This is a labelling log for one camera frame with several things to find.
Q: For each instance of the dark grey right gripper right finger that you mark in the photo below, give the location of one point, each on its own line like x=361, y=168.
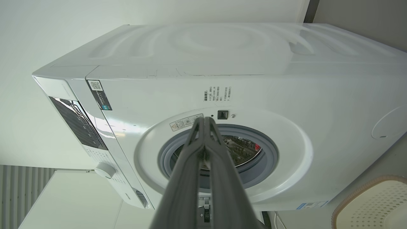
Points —
x=225, y=184

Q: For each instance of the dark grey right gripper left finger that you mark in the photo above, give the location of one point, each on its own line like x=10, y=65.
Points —
x=184, y=178

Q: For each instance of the red garment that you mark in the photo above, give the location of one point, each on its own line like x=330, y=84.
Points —
x=257, y=147

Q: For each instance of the silver metal door hinge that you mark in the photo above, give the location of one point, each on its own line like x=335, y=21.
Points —
x=206, y=211

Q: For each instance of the steel washer drum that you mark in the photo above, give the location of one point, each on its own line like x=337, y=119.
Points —
x=241, y=154

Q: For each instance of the white washing machine dial knob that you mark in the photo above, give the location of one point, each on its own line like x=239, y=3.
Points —
x=105, y=170

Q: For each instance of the black glossy control display panel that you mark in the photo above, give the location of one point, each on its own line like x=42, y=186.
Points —
x=79, y=124

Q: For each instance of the beige perforated laundry basket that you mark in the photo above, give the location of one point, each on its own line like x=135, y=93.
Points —
x=375, y=206

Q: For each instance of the grey warning sticker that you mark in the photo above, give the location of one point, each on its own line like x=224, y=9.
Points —
x=184, y=122

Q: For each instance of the black door latch socket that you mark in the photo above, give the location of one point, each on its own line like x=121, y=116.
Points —
x=222, y=114

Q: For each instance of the blue energy label sticker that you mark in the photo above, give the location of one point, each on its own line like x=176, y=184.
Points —
x=311, y=205

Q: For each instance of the small printed text label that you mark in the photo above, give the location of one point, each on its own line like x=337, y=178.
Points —
x=217, y=93

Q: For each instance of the white cabinet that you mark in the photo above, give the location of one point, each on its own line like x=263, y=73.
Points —
x=73, y=200

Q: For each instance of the dark QR code sticker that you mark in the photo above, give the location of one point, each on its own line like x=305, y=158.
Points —
x=100, y=95

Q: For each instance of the white front-load washing machine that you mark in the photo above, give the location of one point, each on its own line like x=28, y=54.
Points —
x=286, y=79

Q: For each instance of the grey slatted panel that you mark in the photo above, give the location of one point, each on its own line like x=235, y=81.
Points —
x=22, y=194

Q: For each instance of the round white filter cover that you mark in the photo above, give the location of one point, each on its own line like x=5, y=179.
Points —
x=394, y=122

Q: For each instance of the black wall skirting strip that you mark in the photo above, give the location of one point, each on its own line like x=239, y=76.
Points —
x=311, y=11

